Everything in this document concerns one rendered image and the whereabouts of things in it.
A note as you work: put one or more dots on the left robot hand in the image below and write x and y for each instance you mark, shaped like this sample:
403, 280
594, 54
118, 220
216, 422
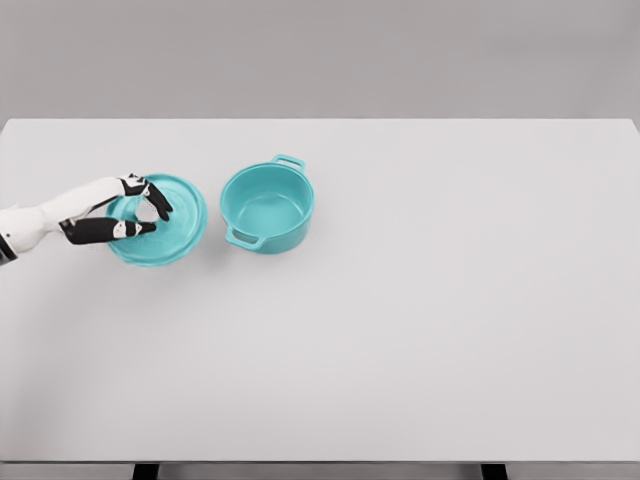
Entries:
90, 199

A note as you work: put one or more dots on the teal pot lid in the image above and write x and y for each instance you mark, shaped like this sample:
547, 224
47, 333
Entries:
180, 220

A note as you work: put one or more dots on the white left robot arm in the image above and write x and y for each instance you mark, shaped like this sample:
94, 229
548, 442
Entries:
19, 231

